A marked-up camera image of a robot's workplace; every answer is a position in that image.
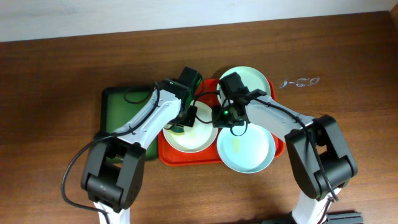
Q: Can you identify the red plastic tray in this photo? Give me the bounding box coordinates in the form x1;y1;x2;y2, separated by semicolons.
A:
157;78;285;166

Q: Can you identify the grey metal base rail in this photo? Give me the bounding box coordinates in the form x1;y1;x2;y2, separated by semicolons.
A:
324;212;364;224

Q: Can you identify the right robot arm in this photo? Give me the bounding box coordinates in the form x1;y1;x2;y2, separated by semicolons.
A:
212;72;364;223

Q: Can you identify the white round plate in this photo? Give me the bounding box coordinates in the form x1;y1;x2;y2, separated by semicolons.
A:
163;118;218;153

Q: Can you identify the green yellow sponge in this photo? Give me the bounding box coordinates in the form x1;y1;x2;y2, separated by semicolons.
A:
169;125;185;135

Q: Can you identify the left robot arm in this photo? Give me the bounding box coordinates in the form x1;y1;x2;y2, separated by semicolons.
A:
81;67;203;223

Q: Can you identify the dark green plastic tray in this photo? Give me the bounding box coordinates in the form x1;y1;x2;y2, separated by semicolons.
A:
99;85;159;162

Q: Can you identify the mint green round plate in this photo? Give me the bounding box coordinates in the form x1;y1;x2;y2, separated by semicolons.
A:
220;66;272;95

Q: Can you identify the light blue round plate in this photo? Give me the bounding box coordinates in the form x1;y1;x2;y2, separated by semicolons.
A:
216;124;276;174

